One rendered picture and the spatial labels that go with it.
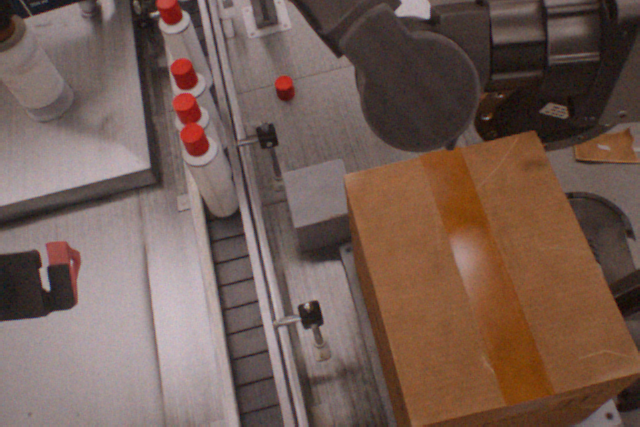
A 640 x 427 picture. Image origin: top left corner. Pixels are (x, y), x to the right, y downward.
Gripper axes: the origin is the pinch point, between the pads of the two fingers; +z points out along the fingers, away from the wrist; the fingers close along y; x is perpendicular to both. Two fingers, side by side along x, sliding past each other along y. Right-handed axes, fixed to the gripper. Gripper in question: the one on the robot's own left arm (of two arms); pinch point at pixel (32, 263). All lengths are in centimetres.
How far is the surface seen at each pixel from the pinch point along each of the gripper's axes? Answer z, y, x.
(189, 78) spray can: 28.5, -13.2, -18.3
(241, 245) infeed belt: 31.8, -16.6, 8.0
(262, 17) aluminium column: 65, -20, -29
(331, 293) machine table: 31.3, -29.6, 16.9
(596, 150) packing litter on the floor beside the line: 140, -108, 16
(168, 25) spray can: 38.6, -8.7, -27.2
